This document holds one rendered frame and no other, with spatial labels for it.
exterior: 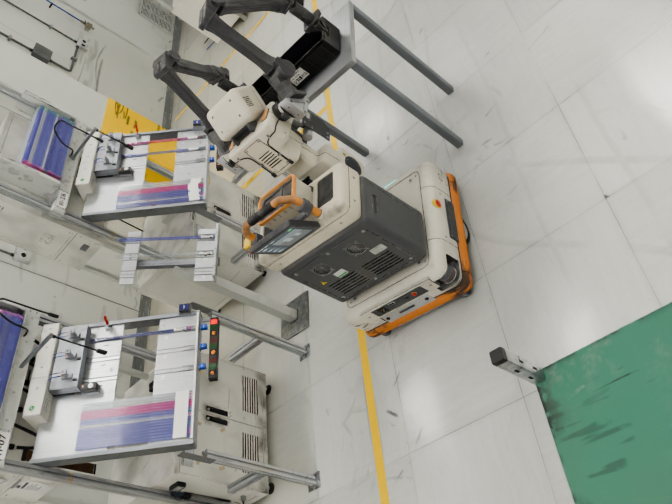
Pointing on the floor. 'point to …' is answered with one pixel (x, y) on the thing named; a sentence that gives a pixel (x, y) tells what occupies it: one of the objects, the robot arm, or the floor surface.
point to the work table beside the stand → (344, 19)
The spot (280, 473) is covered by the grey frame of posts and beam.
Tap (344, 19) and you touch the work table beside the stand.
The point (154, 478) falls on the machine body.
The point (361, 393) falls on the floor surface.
